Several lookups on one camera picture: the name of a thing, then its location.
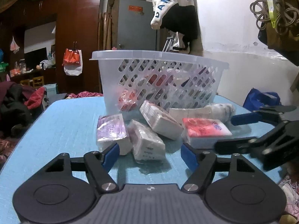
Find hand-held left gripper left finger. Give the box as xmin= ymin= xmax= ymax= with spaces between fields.
xmin=44 ymin=142 xmax=120 ymax=195

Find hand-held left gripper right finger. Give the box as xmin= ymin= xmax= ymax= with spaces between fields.
xmin=180 ymin=142 xmax=255 ymax=194

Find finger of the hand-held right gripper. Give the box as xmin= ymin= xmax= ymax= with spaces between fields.
xmin=230 ymin=105 xmax=298 ymax=127
xmin=214 ymin=136 xmax=258 ymax=155

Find purple tissue packet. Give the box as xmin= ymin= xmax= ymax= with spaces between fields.
xmin=96 ymin=113 xmax=132 ymax=156

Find red tissue packet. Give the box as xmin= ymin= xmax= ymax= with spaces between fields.
xmin=181 ymin=118 xmax=233 ymax=149

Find white roll packet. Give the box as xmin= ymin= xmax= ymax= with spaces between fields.
xmin=169 ymin=103 xmax=237 ymax=125

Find white tissue packet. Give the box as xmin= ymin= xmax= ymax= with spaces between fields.
xmin=139 ymin=100 xmax=184 ymax=141
xmin=127 ymin=119 xmax=166 ymax=162

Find red white ball packet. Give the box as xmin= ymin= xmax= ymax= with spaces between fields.
xmin=117 ymin=88 xmax=139 ymax=112

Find clear plastic basket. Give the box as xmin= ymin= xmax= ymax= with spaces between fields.
xmin=89 ymin=49 xmax=230 ymax=120

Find blue shopping bag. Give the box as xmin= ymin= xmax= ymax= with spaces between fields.
xmin=242 ymin=88 xmax=282 ymax=113

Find floral blanket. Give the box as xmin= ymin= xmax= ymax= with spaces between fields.
xmin=65 ymin=91 xmax=104 ymax=100

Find olive hanging bag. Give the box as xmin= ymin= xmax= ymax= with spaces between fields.
xmin=258 ymin=0 xmax=299 ymax=64

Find red cloth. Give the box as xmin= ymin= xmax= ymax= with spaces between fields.
xmin=24 ymin=86 xmax=46 ymax=110

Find orange white plastic bag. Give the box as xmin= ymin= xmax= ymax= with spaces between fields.
xmin=62 ymin=48 xmax=83 ymax=76

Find metal folding rack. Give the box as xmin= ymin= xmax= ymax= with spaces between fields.
xmin=162 ymin=33 xmax=181 ymax=53

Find yellow crates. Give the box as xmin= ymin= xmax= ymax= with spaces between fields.
xmin=20 ymin=76 xmax=44 ymax=88

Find dark clothes pile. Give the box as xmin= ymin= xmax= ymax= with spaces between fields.
xmin=0 ymin=81 xmax=48 ymax=137

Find black hanging garment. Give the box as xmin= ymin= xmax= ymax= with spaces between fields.
xmin=160 ymin=4 xmax=202 ymax=55

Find black television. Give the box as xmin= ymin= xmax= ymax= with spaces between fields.
xmin=24 ymin=47 xmax=47 ymax=67

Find brown wooden wardrobe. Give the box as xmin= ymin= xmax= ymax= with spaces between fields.
xmin=0 ymin=0 xmax=106 ymax=94

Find wooden sticks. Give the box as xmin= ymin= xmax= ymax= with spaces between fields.
xmin=99 ymin=0 xmax=115 ymax=51

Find grey metal door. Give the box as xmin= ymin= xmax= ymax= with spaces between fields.
xmin=116 ymin=0 xmax=161 ymax=52

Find pink white plastic bag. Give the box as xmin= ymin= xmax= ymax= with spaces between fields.
xmin=10 ymin=36 xmax=20 ymax=54

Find coiled grey cord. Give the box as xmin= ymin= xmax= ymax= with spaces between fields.
xmin=249 ymin=0 xmax=299 ymax=32

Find yellow green strap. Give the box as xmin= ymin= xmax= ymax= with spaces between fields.
xmin=262 ymin=0 xmax=278 ymax=28

